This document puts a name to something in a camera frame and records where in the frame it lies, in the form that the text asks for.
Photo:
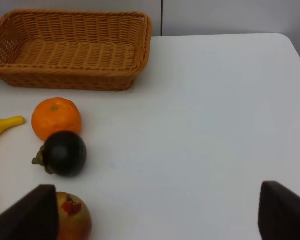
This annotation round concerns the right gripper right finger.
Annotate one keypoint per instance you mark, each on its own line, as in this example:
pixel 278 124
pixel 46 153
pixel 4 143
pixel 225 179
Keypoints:
pixel 279 212

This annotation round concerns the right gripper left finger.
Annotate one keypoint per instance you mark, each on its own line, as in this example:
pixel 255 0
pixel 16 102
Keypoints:
pixel 34 217

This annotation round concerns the red pomegranate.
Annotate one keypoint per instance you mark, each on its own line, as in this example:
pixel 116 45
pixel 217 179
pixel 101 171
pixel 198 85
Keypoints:
pixel 75 222

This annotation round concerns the dark purple mangosteen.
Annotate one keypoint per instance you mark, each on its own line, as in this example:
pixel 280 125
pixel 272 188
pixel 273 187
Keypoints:
pixel 64 153

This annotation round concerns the yellow banana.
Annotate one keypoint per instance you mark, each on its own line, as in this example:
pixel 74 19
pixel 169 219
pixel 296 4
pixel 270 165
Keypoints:
pixel 8 123

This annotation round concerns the orange mandarin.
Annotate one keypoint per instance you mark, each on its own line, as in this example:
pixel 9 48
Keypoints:
pixel 54 115

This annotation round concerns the orange wicker basket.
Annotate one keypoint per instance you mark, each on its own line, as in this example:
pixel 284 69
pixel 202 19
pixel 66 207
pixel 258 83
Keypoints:
pixel 74 50

